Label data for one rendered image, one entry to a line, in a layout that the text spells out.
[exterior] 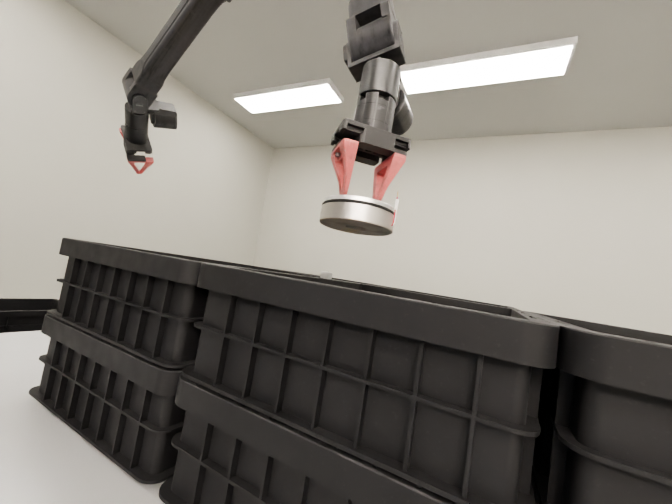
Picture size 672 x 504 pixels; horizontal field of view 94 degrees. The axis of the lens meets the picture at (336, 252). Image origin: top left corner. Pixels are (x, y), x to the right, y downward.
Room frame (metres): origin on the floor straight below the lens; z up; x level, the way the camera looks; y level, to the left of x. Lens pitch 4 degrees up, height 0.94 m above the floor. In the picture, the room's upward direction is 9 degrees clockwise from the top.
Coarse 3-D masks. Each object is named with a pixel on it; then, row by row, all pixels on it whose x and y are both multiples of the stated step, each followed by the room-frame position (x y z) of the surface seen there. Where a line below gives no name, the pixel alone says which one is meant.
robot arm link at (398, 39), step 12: (396, 24) 0.42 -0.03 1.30; (396, 36) 0.41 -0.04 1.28; (348, 48) 0.45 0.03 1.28; (384, 48) 0.42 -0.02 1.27; (396, 48) 0.41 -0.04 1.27; (348, 60) 0.45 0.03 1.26; (360, 60) 0.44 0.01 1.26; (396, 60) 0.44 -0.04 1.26; (360, 72) 0.46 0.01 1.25; (396, 108) 0.47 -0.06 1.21; (408, 108) 0.48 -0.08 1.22; (396, 120) 0.48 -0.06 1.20; (408, 120) 0.50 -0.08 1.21; (396, 132) 0.51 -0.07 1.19
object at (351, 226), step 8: (328, 224) 0.44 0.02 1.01; (336, 224) 0.43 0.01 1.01; (344, 224) 0.42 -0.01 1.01; (352, 224) 0.41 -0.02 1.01; (360, 224) 0.40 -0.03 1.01; (368, 224) 0.39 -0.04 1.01; (352, 232) 0.48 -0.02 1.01; (360, 232) 0.46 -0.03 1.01; (368, 232) 0.45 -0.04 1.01; (376, 232) 0.44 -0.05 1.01; (384, 232) 0.43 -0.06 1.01
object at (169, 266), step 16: (64, 240) 0.44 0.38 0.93; (80, 240) 0.43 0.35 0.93; (80, 256) 0.41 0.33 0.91; (96, 256) 0.39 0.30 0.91; (112, 256) 0.38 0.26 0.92; (128, 256) 0.36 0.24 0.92; (144, 256) 0.35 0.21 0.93; (160, 256) 0.33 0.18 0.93; (176, 256) 0.60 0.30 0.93; (144, 272) 0.34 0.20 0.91; (160, 272) 0.33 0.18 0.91; (176, 272) 0.32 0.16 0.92; (192, 272) 0.32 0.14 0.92; (288, 272) 0.73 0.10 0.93
